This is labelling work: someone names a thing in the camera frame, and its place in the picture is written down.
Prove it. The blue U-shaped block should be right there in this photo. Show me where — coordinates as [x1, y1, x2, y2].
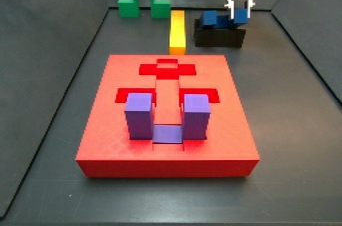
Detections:
[198, 9, 248, 29]

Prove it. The yellow long bar block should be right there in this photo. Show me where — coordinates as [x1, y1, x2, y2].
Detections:
[168, 10, 185, 55]

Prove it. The green stepped block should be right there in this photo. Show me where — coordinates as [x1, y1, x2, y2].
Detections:
[117, 0, 170, 19]

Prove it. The purple U-shaped block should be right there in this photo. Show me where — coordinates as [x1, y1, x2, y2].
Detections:
[124, 93, 210, 144]

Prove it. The red slotted base block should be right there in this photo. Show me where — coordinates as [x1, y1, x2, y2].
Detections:
[76, 55, 259, 178]

